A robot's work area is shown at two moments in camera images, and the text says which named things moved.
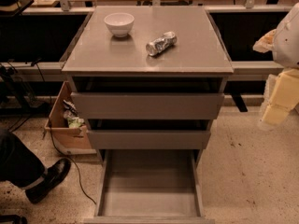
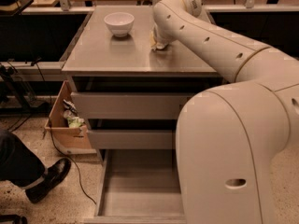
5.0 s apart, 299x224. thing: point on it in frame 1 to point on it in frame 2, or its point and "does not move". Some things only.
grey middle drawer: (146, 139) does not move
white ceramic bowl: (120, 23) does not move
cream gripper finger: (265, 43) to (153, 42)
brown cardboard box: (66, 139) does not move
